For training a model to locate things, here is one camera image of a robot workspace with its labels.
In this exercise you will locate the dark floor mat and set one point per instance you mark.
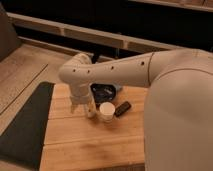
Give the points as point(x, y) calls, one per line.
point(22, 141)

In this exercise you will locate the dark round bowl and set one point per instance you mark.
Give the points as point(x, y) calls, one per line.
point(104, 92)

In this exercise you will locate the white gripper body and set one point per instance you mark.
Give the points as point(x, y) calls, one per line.
point(80, 100)

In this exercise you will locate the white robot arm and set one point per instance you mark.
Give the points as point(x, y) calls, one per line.
point(178, 109)

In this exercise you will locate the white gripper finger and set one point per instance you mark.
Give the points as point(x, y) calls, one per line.
point(90, 110)
point(72, 109)

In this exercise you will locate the wooden shelf rail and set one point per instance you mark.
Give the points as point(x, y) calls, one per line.
point(89, 35)

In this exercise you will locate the small black rectangular object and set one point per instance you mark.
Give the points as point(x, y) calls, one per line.
point(122, 108)

